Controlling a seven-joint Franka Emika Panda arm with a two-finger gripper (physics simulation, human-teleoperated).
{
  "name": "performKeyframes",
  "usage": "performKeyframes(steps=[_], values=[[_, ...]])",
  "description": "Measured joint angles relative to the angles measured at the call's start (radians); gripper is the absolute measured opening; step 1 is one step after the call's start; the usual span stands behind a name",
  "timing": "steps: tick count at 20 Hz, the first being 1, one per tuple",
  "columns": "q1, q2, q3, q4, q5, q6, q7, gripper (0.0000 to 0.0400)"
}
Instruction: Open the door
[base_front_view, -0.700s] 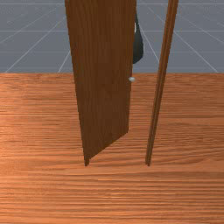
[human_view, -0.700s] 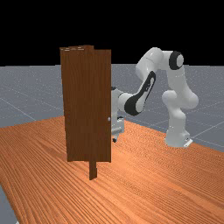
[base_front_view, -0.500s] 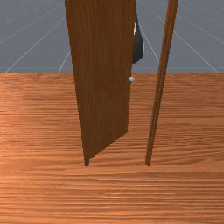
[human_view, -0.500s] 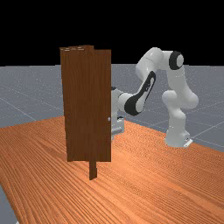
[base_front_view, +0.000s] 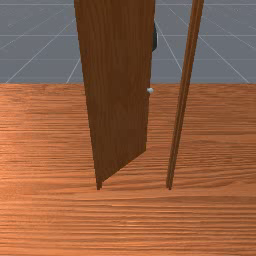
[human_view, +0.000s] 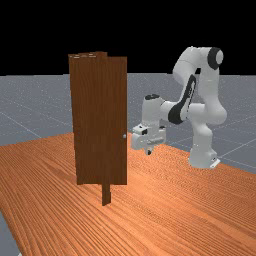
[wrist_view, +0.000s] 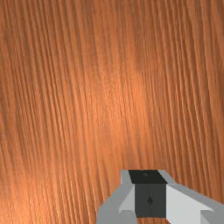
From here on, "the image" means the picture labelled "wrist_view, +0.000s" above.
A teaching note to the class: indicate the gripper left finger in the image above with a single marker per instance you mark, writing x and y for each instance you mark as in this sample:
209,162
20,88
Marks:
128,201

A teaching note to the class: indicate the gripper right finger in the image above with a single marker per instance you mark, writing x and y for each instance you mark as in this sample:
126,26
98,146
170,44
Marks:
180,204

